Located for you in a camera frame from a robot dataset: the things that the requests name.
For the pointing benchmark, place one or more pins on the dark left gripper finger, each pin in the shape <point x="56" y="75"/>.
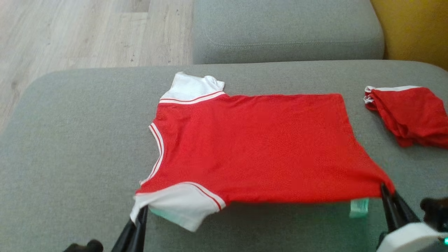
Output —
<point x="127" y="238"/>
<point x="141" y="234"/>

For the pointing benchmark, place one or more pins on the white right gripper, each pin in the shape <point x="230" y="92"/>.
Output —
<point x="409" y="239"/>

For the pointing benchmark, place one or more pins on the red basketball shorts white stripe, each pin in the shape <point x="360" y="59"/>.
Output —
<point x="413" y="115"/>

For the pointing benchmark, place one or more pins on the red jersey white sleeves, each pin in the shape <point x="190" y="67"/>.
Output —
<point x="262" y="147"/>

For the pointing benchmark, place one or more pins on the grey fabric sofa seat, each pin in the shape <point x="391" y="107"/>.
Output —
<point x="70" y="140"/>

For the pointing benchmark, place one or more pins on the yellow sofa cushion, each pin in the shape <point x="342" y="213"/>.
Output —
<point x="416" y="31"/>

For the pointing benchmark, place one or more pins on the grey sofa back cushion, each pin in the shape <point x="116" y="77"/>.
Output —
<point x="287" y="31"/>

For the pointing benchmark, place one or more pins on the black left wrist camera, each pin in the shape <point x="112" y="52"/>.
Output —
<point x="91" y="246"/>

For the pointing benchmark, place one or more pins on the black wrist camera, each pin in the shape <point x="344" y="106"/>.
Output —
<point x="435" y="213"/>
<point x="91" y="246"/>

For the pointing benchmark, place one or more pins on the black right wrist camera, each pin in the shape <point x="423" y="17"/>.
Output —
<point x="435" y="213"/>

